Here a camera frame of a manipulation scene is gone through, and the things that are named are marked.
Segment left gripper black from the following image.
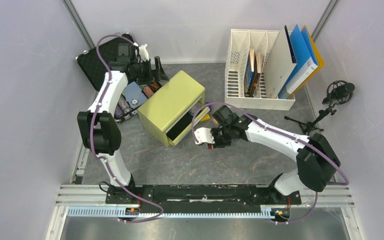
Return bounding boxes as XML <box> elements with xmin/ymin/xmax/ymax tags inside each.
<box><xmin>131</xmin><ymin>56</ymin><xmax>169</xmax><ymax>86</ymax></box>

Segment green drawer cabinet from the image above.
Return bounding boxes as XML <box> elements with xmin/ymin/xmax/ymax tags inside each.
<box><xmin>137</xmin><ymin>70</ymin><xmax>210</xmax><ymax>147</ymax></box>

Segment Animal Farm book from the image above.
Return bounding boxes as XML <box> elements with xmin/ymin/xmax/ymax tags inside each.
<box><xmin>244</xmin><ymin>48</ymin><xmax>255</xmax><ymax>93</ymax></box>

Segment brown small book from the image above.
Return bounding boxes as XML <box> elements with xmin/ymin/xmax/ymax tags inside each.
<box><xmin>248</xmin><ymin>51</ymin><xmax>264</xmax><ymax>98</ymax></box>

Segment white paper box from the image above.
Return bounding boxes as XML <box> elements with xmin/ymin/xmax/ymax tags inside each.
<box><xmin>263</xmin><ymin>25</ymin><xmax>297</xmax><ymax>99</ymax></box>

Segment blue plastic folder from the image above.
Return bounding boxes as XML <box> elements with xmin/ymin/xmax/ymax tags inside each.
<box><xmin>277</xmin><ymin>25</ymin><xmax>319</xmax><ymax>99</ymax></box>

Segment orange plastic folder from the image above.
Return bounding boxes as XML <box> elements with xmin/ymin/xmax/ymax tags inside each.
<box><xmin>292</xmin><ymin>25</ymin><xmax>325</xmax><ymax>94</ymax></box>

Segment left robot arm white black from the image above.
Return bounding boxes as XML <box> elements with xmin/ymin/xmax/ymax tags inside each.
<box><xmin>77</xmin><ymin>43</ymin><xmax>167</xmax><ymax>204</ymax></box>

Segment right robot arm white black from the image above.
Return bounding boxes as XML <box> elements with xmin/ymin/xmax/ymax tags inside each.
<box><xmin>210</xmin><ymin>106</ymin><xmax>341</xmax><ymax>204</ymax></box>

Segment wooden cube block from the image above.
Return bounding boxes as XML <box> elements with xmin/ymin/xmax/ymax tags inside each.
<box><xmin>212</xmin><ymin>118</ymin><xmax>219</xmax><ymax>127</ymax></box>

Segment yellow eraser block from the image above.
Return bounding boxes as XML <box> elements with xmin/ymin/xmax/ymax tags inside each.
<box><xmin>200</xmin><ymin>114</ymin><xmax>211</xmax><ymax>122</ymax></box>

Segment black poker chip case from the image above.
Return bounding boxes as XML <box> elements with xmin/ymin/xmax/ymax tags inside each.
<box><xmin>75</xmin><ymin>32</ymin><xmax>163</xmax><ymax>124</ymax></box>

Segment white file organizer rack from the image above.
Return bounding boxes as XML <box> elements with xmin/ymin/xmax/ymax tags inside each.
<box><xmin>224</xmin><ymin>29</ymin><xmax>295</xmax><ymax>111</ymax></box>

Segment black microphone on tripod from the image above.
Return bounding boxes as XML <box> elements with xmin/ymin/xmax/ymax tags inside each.
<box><xmin>284</xmin><ymin>80</ymin><xmax>355</xmax><ymax>135</ymax></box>

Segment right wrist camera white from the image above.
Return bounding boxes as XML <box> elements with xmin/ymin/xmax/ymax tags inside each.
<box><xmin>193</xmin><ymin>127</ymin><xmax>215</xmax><ymax>145</ymax></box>

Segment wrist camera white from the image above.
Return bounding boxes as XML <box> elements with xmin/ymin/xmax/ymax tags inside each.
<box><xmin>193</xmin><ymin>127</ymin><xmax>215</xmax><ymax>145</ymax></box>
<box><xmin>133</xmin><ymin>42</ymin><xmax>150</xmax><ymax>62</ymax></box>

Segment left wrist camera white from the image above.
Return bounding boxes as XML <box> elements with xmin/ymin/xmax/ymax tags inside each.
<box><xmin>133</xmin><ymin>42</ymin><xmax>150</xmax><ymax>62</ymax></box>

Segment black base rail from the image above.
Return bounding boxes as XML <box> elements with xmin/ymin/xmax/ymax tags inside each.
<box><xmin>105</xmin><ymin>184</ymin><xmax>302</xmax><ymax>214</ymax></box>

